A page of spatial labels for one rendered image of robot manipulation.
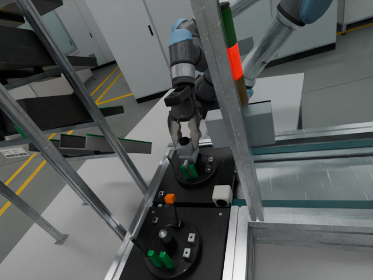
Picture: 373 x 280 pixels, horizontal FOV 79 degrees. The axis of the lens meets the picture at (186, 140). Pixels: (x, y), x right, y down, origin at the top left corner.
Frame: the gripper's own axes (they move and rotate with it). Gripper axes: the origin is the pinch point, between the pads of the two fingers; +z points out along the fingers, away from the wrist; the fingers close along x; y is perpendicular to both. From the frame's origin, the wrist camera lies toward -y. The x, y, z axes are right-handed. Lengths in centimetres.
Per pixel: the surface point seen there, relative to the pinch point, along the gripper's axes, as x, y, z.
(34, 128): 19.4, -31.1, -5.1
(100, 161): 62, 31, 3
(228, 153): -9.5, 13.3, 2.9
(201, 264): -7.4, -13.4, 26.4
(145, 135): 43, 46, -10
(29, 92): 443, 239, -151
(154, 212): 9.6, -3.9, 18.2
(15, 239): 228, 84, 73
